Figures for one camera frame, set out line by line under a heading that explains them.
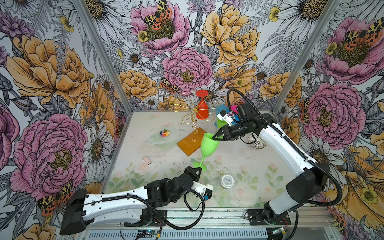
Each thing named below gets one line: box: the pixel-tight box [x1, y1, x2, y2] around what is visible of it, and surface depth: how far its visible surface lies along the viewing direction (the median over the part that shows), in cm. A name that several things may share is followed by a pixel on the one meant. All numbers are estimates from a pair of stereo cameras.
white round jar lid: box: [220, 174, 235, 189], surface depth 81 cm
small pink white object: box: [142, 156, 152, 166], surface depth 94 cm
